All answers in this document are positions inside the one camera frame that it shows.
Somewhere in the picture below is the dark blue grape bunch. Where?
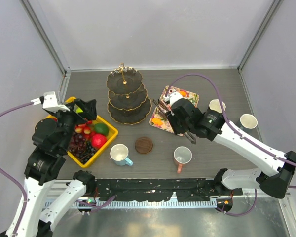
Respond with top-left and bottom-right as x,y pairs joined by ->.
78,141 -> 98,164

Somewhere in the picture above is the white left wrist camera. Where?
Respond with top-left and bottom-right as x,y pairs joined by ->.
31,91 -> 70,113

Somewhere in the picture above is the pink mug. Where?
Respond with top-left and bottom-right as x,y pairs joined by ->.
173,146 -> 192,174

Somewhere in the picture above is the orange fish pastry right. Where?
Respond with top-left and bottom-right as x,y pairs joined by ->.
179,90 -> 189,98

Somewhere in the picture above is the white slotted cable duct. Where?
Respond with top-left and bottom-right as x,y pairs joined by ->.
43,198 -> 217,208

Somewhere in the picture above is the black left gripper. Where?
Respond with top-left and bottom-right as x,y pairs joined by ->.
50,97 -> 97,151

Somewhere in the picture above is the floral rectangular tray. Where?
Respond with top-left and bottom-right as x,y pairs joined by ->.
149,86 -> 200,134

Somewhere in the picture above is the light blue mug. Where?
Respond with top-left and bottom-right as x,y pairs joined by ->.
110,144 -> 134,166

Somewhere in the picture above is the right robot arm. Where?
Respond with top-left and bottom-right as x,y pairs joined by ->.
166,93 -> 296,199

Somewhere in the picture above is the red lychee strawberry bunch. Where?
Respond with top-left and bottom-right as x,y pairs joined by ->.
74,121 -> 95,140

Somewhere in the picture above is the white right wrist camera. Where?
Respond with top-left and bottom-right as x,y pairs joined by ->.
163,92 -> 184,106

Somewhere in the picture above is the round wooden coaster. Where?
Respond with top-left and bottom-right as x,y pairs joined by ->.
135,137 -> 153,154

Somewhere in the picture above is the yellow plastic fruit tray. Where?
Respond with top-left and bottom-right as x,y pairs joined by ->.
44,96 -> 119,169

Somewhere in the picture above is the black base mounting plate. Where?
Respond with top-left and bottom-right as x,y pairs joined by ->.
94,178 -> 243,202

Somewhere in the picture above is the three-tier black gold stand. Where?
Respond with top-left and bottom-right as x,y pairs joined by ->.
106,63 -> 151,125

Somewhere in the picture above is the orange fish pastry near left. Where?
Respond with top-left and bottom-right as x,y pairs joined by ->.
151,118 -> 163,126

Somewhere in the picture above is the purple grape bunch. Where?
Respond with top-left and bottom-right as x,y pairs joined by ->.
69,133 -> 86,159

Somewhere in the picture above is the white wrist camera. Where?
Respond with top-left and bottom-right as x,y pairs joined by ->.
31,91 -> 70,113
163,92 -> 184,106

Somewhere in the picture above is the green yellow pear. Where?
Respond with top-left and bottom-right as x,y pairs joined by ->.
75,107 -> 83,113

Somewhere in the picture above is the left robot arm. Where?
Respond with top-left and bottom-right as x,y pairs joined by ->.
0,96 -> 97,237

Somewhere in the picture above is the green lime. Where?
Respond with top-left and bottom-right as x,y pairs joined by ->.
93,123 -> 109,136

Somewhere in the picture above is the orange fish pastry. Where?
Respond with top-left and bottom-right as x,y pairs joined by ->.
179,90 -> 189,98
151,118 -> 163,126

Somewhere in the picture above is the black mug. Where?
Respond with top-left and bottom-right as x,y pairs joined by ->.
206,99 -> 226,116

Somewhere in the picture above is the red pomegranate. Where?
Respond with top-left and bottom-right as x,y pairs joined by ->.
91,134 -> 107,149

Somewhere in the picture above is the grey mug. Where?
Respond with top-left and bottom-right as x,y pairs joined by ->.
236,114 -> 258,131

